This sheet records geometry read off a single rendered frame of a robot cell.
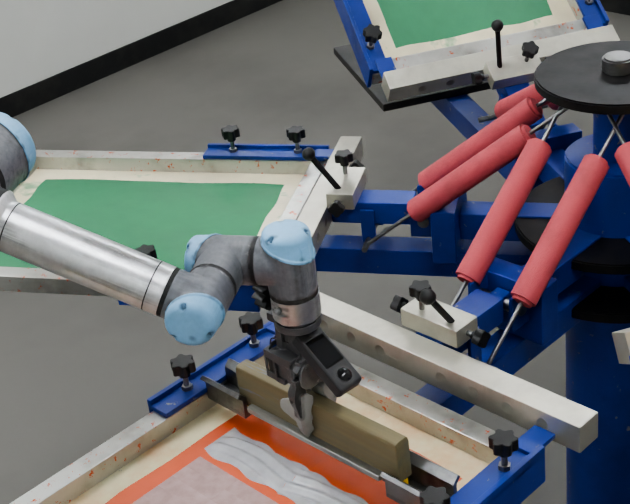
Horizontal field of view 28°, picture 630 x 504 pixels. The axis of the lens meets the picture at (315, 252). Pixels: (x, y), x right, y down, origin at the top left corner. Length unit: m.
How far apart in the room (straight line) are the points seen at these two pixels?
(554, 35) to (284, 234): 1.41
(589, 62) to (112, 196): 1.16
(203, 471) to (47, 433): 1.84
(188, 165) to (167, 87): 3.11
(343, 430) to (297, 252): 0.30
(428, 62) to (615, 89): 0.74
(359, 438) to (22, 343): 2.52
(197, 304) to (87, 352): 2.47
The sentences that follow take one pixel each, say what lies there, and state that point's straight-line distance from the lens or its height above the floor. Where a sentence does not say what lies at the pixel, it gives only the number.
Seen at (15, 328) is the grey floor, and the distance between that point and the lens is 4.41.
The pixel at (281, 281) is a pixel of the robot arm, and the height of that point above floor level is 1.31.
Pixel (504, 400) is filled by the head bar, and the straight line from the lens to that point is 2.03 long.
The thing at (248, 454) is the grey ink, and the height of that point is 0.96.
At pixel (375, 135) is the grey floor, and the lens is 5.34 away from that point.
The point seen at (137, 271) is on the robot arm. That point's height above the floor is 1.39.
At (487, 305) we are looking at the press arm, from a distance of 2.24.
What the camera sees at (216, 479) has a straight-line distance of 2.06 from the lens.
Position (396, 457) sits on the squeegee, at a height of 1.05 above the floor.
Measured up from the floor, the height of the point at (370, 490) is 0.96.
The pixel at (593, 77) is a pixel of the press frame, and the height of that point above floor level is 1.32.
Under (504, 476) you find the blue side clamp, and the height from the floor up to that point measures 1.01.
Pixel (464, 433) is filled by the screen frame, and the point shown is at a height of 0.99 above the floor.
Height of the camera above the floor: 2.26
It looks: 30 degrees down
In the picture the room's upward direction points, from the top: 7 degrees counter-clockwise
